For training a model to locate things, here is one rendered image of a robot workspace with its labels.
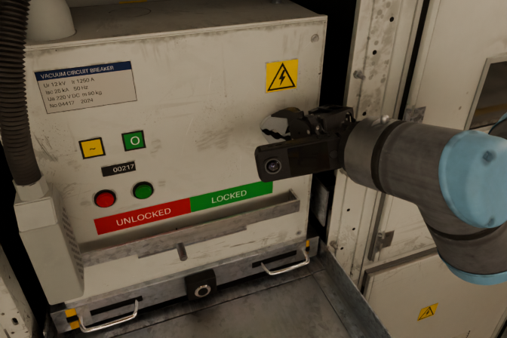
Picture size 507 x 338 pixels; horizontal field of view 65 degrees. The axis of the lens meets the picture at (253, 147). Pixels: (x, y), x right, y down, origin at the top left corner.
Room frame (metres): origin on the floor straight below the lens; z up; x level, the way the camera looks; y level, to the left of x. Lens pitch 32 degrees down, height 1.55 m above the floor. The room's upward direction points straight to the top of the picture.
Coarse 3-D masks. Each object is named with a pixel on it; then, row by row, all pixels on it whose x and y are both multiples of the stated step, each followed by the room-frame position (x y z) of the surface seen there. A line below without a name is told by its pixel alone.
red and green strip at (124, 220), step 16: (224, 192) 0.57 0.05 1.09; (240, 192) 0.58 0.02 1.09; (256, 192) 0.59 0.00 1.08; (144, 208) 0.52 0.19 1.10; (160, 208) 0.53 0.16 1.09; (176, 208) 0.54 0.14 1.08; (192, 208) 0.55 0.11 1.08; (96, 224) 0.49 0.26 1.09; (112, 224) 0.50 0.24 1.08; (128, 224) 0.51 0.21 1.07
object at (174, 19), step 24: (168, 0) 0.76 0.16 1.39; (192, 0) 0.76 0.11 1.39; (216, 0) 0.76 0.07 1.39; (240, 0) 0.76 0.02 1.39; (264, 0) 0.76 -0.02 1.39; (288, 0) 0.76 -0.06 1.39; (96, 24) 0.60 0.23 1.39; (120, 24) 0.60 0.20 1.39; (144, 24) 0.60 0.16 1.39; (168, 24) 0.60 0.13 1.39; (192, 24) 0.60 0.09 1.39; (216, 24) 0.60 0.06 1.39; (240, 24) 0.58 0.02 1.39; (264, 24) 0.60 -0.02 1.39; (48, 48) 0.49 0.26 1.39
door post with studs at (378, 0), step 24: (360, 0) 0.61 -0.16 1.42; (384, 0) 0.62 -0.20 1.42; (360, 24) 0.61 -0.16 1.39; (384, 24) 0.62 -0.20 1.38; (360, 48) 0.61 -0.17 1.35; (384, 48) 0.63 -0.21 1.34; (360, 72) 0.61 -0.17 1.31; (384, 72) 0.63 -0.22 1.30; (360, 96) 0.62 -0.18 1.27; (360, 120) 0.62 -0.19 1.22; (336, 192) 0.61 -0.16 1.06; (360, 192) 0.63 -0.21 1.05; (336, 216) 0.62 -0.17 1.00; (336, 240) 0.62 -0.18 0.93
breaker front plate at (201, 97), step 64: (64, 64) 0.50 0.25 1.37; (192, 64) 0.56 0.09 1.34; (256, 64) 0.59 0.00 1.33; (320, 64) 0.63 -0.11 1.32; (64, 128) 0.49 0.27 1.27; (128, 128) 0.52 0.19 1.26; (192, 128) 0.55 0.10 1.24; (256, 128) 0.59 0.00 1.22; (64, 192) 0.48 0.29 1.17; (128, 192) 0.51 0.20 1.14; (192, 192) 0.55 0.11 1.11; (192, 256) 0.54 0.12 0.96
